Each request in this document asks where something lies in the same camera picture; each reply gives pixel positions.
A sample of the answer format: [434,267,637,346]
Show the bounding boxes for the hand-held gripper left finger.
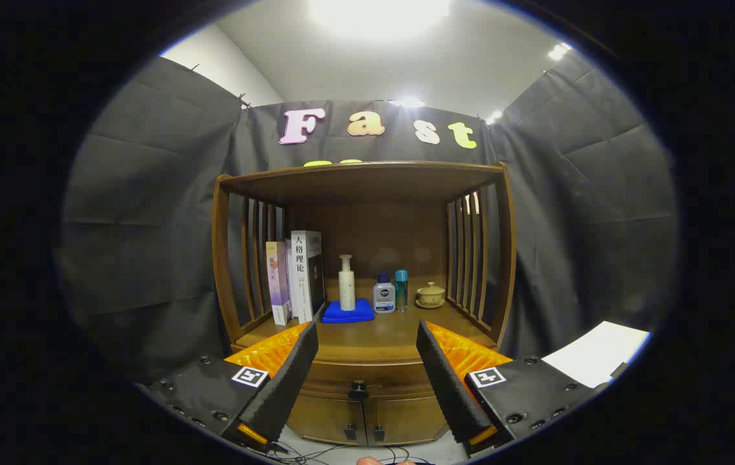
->
[138,320,320,453]

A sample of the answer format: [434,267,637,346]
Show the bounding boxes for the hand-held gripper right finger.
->
[415,320,601,456]

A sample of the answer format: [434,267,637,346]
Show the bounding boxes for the brown wooden drawer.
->
[300,359,439,400]

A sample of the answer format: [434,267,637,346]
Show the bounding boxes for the wooden cabinet door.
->
[287,394,368,446]
[364,395,451,446]

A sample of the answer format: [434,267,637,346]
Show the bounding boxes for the wooden countertop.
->
[235,300,497,366]

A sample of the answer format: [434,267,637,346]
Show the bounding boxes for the brown wooden cabinet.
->
[211,160,518,448]

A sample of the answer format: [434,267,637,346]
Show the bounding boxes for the blue folded cloth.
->
[321,298,376,324]

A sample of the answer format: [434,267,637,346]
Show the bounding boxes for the purple book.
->
[265,241,293,327]

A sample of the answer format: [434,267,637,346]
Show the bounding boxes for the white bottle blue pump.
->
[372,271,397,315]

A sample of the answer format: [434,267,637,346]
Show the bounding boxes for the thick white book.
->
[285,230,326,324]

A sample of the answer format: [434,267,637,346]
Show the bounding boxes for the tall white pump bottle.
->
[338,254,357,312]

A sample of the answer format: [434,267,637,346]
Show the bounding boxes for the large ceiling light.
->
[306,0,452,43]

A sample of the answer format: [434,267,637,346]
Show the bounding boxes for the floor cables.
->
[267,441,426,465]

